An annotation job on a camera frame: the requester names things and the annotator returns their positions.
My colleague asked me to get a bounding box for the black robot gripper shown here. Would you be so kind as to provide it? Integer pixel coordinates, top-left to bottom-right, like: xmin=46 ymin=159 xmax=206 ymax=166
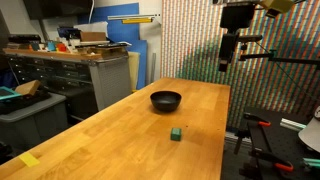
xmin=217 ymin=2 xmax=257 ymax=73

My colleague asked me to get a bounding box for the green cube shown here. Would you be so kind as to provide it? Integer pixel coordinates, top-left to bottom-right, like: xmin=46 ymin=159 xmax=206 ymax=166
xmin=170 ymin=127 xmax=183 ymax=142

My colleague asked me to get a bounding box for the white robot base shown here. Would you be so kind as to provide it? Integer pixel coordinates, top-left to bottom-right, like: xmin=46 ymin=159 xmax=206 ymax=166
xmin=297 ymin=105 xmax=320 ymax=154

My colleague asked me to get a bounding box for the black bowl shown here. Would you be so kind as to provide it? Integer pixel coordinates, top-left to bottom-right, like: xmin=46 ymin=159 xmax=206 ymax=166
xmin=149 ymin=90 xmax=183 ymax=113

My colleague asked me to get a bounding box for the multicolour patterned backdrop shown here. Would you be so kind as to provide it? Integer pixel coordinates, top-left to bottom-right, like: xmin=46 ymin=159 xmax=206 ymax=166
xmin=160 ymin=0 xmax=320 ymax=129

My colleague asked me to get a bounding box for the yellow spirit level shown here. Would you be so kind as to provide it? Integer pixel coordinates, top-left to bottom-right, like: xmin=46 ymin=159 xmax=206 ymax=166
xmin=121 ymin=17 xmax=155 ymax=25

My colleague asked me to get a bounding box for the beige foam panel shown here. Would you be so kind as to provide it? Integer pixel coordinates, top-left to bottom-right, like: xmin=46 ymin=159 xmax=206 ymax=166
xmin=128 ymin=51 xmax=141 ymax=92

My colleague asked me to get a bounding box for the blue board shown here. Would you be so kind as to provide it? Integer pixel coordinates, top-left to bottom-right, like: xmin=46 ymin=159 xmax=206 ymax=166
xmin=77 ymin=2 xmax=148 ymax=90

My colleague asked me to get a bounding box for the black optical breadboard table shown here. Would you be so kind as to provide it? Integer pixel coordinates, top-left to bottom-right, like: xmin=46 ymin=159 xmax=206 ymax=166
xmin=220 ymin=105 xmax=320 ymax=180

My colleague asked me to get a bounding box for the cardboard box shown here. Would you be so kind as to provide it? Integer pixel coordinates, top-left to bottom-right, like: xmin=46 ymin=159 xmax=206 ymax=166
xmin=79 ymin=30 xmax=108 ymax=43

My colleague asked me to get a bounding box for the grey drawer tool cabinet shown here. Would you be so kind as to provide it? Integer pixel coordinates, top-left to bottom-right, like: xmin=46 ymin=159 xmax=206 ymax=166
xmin=5 ymin=53 xmax=133 ymax=122

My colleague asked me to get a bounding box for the orange small box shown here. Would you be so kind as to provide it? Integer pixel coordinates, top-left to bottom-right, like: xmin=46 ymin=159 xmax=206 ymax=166
xmin=55 ymin=42 xmax=68 ymax=53

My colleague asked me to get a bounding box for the black monitor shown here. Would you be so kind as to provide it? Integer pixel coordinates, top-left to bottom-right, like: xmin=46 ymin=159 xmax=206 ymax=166
xmin=22 ymin=0 xmax=95 ymax=21

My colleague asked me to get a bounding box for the wooden cabinet worktop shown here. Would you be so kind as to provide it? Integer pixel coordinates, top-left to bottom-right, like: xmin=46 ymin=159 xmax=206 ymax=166
xmin=2 ymin=47 xmax=129 ymax=63

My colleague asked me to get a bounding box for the wooden block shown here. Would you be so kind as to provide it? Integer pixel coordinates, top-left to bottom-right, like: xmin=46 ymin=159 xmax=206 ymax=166
xmin=14 ymin=79 xmax=42 ymax=97

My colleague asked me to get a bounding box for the grey storage bin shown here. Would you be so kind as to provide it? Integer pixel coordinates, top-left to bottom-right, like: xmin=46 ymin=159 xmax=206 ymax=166
xmin=0 ymin=92 xmax=69 ymax=153

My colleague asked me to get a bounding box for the black foam pad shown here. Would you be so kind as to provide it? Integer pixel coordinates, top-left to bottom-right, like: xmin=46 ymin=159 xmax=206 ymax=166
xmin=0 ymin=89 xmax=53 ymax=116

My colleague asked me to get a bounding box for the teal tray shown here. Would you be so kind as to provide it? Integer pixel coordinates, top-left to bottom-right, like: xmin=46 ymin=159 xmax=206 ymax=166
xmin=0 ymin=86 xmax=23 ymax=102

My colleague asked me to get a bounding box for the black camera on stand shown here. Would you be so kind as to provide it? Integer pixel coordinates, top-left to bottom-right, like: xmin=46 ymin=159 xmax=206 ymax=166
xmin=237 ymin=34 xmax=264 ymax=45

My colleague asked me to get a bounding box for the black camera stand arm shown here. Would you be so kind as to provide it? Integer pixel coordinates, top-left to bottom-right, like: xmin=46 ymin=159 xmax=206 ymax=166
xmin=237 ymin=43 xmax=320 ymax=71

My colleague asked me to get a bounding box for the yellow wrist camera box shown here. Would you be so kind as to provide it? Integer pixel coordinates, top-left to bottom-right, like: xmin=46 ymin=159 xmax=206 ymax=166
xmin=259 ymin=0 xmax=297 ymax=19

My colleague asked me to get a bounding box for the black clamp with orange handle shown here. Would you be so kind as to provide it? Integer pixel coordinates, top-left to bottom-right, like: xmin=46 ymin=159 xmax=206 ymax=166
xmin=249 ymin=148 xmax=295 ymax=173
xmin=242 ymin=112 xmax=272 ymax=128

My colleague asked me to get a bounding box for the aluminium profile rail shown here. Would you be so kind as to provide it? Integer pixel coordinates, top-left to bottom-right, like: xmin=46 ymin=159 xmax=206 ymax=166
xmin=279 ymin=117 xmax=307 ymax=132

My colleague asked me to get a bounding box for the silver metal rail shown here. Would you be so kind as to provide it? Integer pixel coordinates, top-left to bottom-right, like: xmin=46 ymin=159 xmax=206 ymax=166
xmin=106 ymin=13 xmax=162 ymax=21

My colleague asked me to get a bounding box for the white cable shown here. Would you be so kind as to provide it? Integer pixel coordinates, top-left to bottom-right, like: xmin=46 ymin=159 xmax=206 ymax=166
xmin=87 ymin=0 xmax=96 ymax=25

